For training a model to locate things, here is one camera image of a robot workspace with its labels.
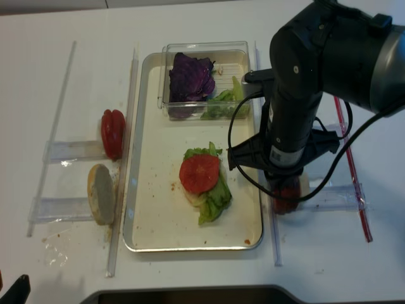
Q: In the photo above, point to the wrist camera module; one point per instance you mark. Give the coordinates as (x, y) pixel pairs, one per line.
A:
(258, 84)

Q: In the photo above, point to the white pusher block patties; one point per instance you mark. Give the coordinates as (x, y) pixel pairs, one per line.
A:
(304, 184)

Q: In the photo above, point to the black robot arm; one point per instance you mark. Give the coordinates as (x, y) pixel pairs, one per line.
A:
(325, 255)

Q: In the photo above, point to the green lettuce in container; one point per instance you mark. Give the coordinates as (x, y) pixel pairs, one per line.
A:
(224, 104)

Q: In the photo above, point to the purple cabbage leaves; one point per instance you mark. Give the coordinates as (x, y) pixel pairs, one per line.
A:
(191, 81)

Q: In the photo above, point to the sliced meat patties stack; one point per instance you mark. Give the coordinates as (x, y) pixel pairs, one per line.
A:
(290, 190)

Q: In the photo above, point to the clear holder track lower right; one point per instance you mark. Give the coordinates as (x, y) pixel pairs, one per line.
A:
(331, 199)

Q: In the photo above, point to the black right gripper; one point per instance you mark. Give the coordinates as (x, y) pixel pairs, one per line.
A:
(283, 150)

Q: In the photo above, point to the clear holder track lower left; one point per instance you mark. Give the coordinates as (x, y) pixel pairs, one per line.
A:
(48, 210)

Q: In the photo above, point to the clear plastic container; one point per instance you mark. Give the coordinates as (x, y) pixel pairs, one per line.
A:
(229, 58)

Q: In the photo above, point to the clear holder track upper left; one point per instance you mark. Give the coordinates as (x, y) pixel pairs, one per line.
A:
(80, 151)

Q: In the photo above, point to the sliced tomato stack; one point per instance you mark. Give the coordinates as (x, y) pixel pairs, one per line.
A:
(112, 132)

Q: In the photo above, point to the bread slice on holder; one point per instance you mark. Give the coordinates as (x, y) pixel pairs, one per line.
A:
(101, 195)

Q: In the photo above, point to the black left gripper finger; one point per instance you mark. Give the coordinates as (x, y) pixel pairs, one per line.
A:
(18, 293)

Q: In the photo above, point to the clear holder track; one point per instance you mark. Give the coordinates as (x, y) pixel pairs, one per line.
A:
(331, 199)
(48, 210)
(80, 151)

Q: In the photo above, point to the clear far left strip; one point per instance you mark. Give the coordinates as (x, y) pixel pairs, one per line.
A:
(50, 139)

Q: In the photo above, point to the bottom bun on tray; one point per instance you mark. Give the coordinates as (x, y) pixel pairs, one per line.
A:
(219, 195)

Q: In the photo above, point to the clear rail left of tray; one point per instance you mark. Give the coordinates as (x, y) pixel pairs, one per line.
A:
(115, 228)

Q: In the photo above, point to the green lettuce on sandwich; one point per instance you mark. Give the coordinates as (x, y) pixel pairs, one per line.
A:
(208, 212)

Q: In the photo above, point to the metal baking tray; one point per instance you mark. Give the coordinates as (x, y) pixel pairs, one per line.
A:
(158, 215)

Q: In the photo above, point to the tomato slice on sandwich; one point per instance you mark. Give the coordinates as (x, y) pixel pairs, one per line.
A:
(199, 173)

